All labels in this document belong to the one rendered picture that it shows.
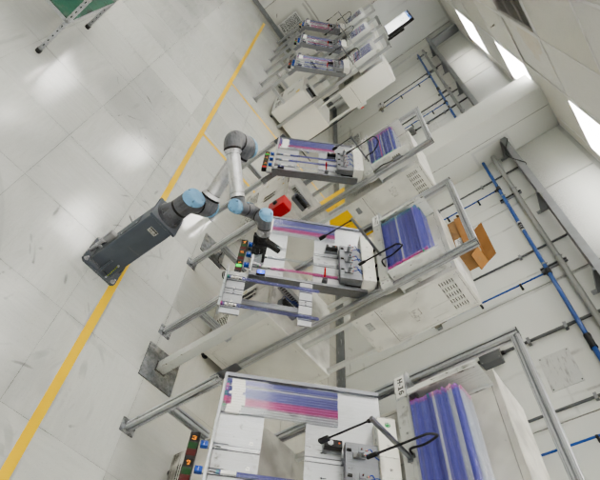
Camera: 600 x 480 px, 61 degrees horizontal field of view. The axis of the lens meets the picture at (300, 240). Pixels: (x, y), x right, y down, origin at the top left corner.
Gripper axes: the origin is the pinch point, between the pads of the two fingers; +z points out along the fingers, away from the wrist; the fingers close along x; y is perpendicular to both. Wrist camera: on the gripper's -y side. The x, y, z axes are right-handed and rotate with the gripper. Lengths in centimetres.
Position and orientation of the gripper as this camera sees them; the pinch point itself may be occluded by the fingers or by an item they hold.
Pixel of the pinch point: (262, 264)
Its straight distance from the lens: 292.8
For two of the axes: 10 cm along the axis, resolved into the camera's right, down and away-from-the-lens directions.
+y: -9.9, -1.6, -0.5
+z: -1.6, 8.3, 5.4
